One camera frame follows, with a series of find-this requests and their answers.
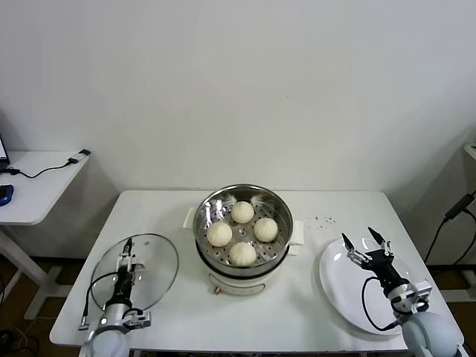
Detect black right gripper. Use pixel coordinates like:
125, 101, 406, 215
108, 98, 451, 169
341, 226, 407, 294

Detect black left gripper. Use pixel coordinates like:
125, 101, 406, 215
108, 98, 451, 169
112, 239, 138, 306

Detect glass lid with cream handle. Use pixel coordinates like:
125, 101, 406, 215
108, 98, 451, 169
91, 233, 180, 312

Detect white steamed baozi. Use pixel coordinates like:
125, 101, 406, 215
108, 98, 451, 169
253, 217, 279, 242
206, 222, 234, 248
231, 200, 256, 225
228, 241, 258, 267

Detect perforated steel steamer basket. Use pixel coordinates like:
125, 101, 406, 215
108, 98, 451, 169
193, 183, 295, 271

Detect large white plate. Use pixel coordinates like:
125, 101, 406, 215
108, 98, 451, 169
318, 237, 423, 335

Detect scattered dark crumbs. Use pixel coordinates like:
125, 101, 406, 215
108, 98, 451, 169
306, 213, 338, 230

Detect white side table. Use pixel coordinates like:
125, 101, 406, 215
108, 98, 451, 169
0, 150, 92, 321

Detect blue computer mouse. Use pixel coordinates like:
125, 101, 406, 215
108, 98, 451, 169
0, 184, 15, 207

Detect white side desk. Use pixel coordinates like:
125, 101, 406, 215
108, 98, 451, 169
462, 142, 476, 172

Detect dark laptop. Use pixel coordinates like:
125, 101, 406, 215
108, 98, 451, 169
0, 109, 12, 173

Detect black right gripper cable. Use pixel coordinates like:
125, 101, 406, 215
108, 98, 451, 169
362, 277, 405, 332

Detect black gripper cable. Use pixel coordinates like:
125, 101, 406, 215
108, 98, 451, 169
362, 277, 405, 332
77, 272, 120, 332

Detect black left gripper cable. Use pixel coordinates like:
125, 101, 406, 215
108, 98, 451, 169
77, 272, 120, 332

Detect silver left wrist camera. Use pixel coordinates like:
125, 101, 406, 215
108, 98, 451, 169
124, 309, 152, 330

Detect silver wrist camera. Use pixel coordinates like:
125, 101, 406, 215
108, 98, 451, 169
124, 309, 152, 330
408, 280, 434, 312

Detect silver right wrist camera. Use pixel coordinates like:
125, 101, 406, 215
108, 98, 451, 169
408, 280, 434, 312

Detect thin black hanging cable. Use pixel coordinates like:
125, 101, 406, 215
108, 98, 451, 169
451, 208, 476, 266

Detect black power adapter with cable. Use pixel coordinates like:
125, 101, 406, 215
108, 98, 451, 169
423, 188, 476, 264

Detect grey black cable adapter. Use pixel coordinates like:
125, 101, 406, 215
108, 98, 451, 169
66, 149, 92, 165

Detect black desk cable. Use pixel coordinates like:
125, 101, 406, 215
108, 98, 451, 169
0, 158, 81, 179

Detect pale floor cable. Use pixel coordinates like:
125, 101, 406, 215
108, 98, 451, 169
10, 315, 38, 349

